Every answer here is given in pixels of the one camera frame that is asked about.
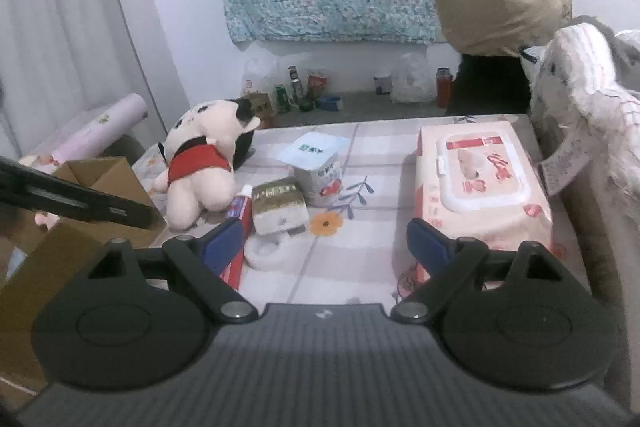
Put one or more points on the red thermos bottle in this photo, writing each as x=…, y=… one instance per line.
x=444, y=82

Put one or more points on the white tape roll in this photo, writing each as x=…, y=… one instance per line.
x=267, y=252

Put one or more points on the white plastic bag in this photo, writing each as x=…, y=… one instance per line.
x=412, y=81

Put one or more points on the white window curtain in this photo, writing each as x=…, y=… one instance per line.
x=60, y=58

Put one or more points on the small brown cardboard box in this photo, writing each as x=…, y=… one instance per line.
x=262, y=108

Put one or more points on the white wet wipes pack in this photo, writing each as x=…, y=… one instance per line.
x=475, y=179

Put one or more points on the white tissue pack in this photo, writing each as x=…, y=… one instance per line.
x=316, y=166

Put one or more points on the white fringed blanket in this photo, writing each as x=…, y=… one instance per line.
x=587, y=79

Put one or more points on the green patterned tissue pack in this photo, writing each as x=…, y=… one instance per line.
x=278, y=206

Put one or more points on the red white toothpaste tube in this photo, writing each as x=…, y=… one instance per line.
x=231, y=251

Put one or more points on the pink padded bench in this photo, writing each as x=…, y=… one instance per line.
x=87, y=135

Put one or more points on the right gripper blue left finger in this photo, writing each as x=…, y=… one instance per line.
x=198, y=263

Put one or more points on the plush doll red bib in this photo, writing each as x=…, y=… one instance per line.
x=201, y=153

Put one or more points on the large brown cardboard box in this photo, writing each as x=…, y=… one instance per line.
x=36, y=262

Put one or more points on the checked bed sheet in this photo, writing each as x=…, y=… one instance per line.
x=363, y=257

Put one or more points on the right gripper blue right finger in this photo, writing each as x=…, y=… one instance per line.
x=451, y=265

